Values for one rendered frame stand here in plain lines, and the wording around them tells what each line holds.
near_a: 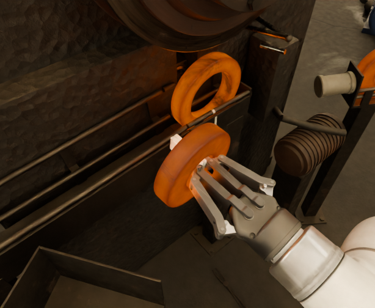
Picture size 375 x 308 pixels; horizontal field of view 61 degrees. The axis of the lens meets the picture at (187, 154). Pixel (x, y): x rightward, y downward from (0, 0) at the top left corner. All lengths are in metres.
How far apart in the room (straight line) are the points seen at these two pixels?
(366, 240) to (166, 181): 0.31
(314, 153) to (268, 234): 0.56
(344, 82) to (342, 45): 1.70
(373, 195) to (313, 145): 0.73
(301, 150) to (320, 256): 0.54
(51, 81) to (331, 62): 2.06
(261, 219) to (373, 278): 0.15
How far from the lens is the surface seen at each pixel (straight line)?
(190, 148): 0.46
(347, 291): 0.45
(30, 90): 0.59
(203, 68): 0.65
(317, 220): 1.47
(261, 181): 0.51
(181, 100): 0.65
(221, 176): 0.50
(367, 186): 1.69
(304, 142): 0.98
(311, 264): 0.45
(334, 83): 0.94
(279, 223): 0.46
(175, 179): 0.46
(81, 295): 0.64
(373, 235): 0.58
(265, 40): 0.84
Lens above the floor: 1.19
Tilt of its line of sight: 48 degrees down
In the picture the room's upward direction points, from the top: straight up
